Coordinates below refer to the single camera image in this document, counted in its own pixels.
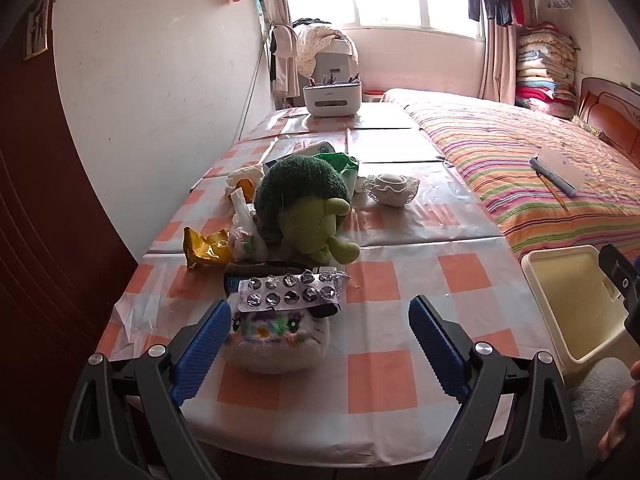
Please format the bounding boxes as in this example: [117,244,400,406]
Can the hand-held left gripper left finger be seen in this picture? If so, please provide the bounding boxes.
[57,299,233,480]

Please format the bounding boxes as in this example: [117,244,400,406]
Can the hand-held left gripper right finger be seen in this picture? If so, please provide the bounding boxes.
[407,295,586,480]

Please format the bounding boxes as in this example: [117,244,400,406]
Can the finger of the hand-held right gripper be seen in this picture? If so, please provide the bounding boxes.
[598,243,640,311]

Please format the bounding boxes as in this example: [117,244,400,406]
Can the cream plastic bin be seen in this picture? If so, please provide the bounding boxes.
[521,245,640,373]

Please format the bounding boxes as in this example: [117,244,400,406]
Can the knotted clear plastic bag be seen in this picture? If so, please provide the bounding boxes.
[227,187,271,262]

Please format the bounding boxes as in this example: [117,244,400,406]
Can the white tissue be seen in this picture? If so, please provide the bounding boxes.
[226,164,267,191]

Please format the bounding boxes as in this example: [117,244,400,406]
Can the green snack packet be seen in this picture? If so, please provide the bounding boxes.
[315,152,361,196]

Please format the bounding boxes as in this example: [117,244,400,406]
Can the person's right hand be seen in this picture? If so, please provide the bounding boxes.
[597,360,640,461]

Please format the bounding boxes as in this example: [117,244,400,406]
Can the brown syrup bottle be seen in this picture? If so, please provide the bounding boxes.
[223,260,346,296]

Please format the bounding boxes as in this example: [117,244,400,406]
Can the white cat plush toy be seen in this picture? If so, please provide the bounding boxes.
[222,304,332,375]

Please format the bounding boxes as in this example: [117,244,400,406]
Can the yellow pencil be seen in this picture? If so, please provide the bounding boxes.
[542,175,569,211]

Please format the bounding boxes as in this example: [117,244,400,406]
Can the yellow foil wrapper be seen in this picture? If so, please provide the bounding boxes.
[183,226,233,271]

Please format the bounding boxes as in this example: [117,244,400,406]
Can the silver blister pack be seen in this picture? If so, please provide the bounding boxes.
[237,270,351,313]

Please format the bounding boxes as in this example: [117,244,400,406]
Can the floral pillow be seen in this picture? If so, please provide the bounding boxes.
[571,115,603,137]

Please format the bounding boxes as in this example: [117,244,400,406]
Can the wooden headboard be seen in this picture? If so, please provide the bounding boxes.
[577,76,640,161]

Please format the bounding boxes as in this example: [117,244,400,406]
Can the striped bed blanket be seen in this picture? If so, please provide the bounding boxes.
[382,87,640,261]

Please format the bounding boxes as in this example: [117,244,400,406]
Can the white lace trimmed bowl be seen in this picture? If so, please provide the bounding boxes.
[364,172,420,207]

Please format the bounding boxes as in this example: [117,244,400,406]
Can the green broccoli plush toy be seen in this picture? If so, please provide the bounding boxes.
[252,154,362,265]

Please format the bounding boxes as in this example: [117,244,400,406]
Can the stack of folded quilts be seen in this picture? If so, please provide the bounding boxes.
[515,22,581,120]

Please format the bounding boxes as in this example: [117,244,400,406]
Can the brown wooden door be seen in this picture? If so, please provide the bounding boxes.
[0,0,138,461]

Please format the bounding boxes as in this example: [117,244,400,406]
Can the white blue medicine box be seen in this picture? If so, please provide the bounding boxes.
[265,141,338,168]

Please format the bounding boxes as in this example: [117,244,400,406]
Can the white desk organizer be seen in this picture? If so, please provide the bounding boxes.
[302,74,362,118]

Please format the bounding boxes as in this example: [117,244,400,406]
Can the white washing machine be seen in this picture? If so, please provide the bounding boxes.
[312,40,358,91]

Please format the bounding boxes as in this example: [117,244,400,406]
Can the hanging pale coat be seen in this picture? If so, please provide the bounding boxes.
[270,25,301,98]

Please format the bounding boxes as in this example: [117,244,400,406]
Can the dotted cream cloth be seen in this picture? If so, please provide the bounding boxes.
[295,25,351,78]

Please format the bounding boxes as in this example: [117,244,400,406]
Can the window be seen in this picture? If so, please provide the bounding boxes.
[277,0,488,41]

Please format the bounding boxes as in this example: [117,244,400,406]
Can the dark door picture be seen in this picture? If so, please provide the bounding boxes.
[22,0,56,61]

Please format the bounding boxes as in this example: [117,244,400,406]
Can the white wall cable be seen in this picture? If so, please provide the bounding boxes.
[237,50,261,141]

